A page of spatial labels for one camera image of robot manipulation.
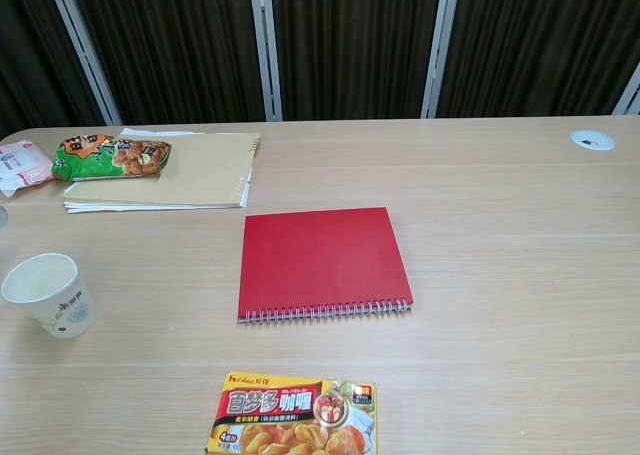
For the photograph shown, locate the red spiral notebook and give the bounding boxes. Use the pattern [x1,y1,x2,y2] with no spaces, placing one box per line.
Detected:
[236,206,415,326]

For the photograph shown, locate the white paper cup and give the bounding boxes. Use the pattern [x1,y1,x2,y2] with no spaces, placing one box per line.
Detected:
[0,252,97,341]

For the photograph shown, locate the grey partition frame post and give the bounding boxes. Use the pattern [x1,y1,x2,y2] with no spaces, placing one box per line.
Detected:
[43,0,124,126]
[248,0,284,123]
[420,0,462,120]
[612,62,640,116]

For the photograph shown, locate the white desk cable grommet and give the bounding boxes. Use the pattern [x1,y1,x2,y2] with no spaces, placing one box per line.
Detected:
[570,129,616,152]

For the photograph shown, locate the pink wet wipes pack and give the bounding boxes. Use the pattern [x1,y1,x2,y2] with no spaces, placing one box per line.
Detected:
[0,137,55,199]

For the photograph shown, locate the white paper sheets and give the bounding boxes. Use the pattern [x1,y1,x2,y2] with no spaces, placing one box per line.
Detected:
[63,127,251,215]

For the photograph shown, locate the green snack bag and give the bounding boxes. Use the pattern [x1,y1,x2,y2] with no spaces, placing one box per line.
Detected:
[51,134,173,183]

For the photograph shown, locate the yellow curry box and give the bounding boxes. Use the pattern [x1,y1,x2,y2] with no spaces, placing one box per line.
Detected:
[204,372,380,455]

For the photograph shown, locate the black pleated partition curtain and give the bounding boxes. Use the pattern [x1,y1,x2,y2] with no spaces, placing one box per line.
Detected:
[269,0,445,122]
[0,0,107,136]
[438,0,640,119]
[67,0,266,125]

